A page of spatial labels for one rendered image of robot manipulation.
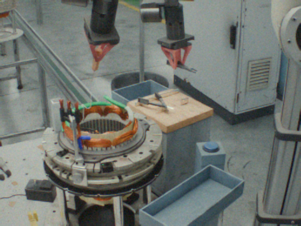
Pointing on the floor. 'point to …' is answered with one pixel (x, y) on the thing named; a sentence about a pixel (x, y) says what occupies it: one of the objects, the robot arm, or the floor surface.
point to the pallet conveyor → (43, 59)
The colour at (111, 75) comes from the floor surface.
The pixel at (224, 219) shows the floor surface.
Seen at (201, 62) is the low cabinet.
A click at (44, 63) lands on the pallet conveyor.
